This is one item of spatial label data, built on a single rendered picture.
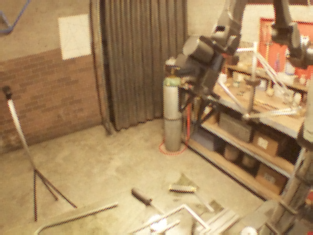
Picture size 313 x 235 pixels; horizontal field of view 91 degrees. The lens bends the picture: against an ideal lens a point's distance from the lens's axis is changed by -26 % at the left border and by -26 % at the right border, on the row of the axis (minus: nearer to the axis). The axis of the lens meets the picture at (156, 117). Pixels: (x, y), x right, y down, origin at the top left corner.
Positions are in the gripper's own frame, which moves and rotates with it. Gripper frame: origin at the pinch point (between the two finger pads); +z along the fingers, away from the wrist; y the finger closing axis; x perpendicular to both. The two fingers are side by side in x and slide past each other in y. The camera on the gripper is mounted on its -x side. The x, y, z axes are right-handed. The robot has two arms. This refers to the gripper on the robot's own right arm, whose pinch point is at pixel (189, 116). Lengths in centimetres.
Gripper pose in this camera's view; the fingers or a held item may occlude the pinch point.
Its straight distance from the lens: 57.4
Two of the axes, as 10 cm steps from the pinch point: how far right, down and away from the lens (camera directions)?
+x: 8.1, 2.7, 5.2
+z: -4.2, 8.8, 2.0
